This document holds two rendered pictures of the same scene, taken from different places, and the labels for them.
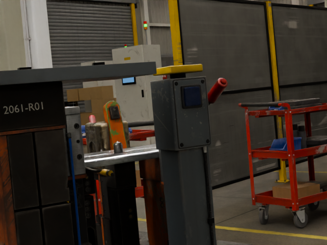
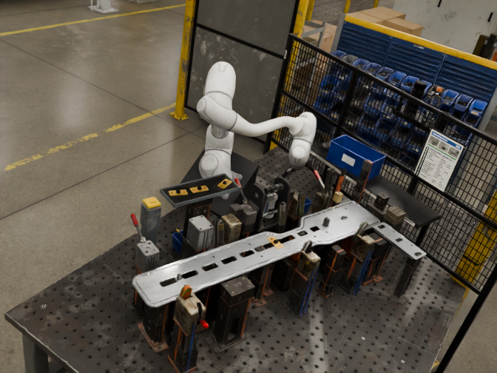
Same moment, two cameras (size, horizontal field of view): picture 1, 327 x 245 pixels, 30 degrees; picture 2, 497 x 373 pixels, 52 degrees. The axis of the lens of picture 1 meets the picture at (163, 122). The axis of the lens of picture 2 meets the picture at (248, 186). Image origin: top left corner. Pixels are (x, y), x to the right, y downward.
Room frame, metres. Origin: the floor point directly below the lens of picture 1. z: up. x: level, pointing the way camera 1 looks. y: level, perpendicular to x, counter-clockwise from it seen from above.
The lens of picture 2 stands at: (2.87, -0.07, 2.50)
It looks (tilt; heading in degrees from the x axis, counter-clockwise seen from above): 32 degrees down; 166
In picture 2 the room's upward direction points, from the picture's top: 11 degrees clockwise
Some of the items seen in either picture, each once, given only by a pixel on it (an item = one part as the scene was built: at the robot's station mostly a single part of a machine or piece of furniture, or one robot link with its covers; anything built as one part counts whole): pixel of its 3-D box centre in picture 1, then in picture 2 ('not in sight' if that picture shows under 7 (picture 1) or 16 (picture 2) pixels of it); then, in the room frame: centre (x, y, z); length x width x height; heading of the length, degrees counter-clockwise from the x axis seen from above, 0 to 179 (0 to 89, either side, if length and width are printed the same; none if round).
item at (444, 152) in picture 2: not in sight; (438, 160); (0.62, 1.50, 1.30); 0.23 x 0.02 x 0.31; 30
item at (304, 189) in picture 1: (299, 158); not in sight; (4.82, -1.05, 0.49); 0.81 x 0.46 x 0.97; 127
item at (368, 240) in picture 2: not in sight; (356, 263); (1.01, 1.02, 0.87); 0.12 x 0.09 x 0.35; 30
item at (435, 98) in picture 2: not in sight; (433, 104); (0.40, 1.48, 1.53); 0.06 x 0.06 x 0.20
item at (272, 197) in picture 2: not in sight; (262, 223); (0.80, 0.55, 0.94); 0.18 x 0.13 x 0.49; 120
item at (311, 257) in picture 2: not in sight; (302, 281); (1.15, 0.70, 0.87); 0.12 x 0.09 x 0.35; 30
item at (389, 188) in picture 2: not in sight; (368, 180); (0.41, 1.25, 1.01); 0.90 x 0.22 x 0.03; 30
